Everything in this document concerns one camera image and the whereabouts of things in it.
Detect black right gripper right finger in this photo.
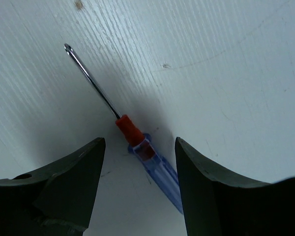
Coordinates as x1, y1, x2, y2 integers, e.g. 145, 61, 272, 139
175, 137, 295, 236

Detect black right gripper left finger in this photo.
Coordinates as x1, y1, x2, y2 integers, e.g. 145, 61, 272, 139
0, 138, 106, 236

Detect blue red handled screwdriver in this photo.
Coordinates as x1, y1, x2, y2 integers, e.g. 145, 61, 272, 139
64, 43, 183, 214

